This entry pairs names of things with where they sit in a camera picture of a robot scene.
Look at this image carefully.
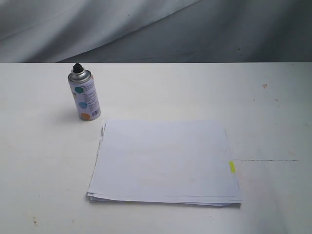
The white spray paint can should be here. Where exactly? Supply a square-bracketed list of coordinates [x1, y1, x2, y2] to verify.
[68, 63, 101, 121]

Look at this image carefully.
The white paper stack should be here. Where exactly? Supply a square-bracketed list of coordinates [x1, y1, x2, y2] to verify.
[87, 120, 242, 206]

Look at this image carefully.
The yellow tape marker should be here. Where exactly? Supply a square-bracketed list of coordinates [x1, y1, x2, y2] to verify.
[229, 161, 236, 173]

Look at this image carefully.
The grey backdrop cloth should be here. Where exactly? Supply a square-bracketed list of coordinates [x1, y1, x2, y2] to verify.
[0, 0, 312, 63]

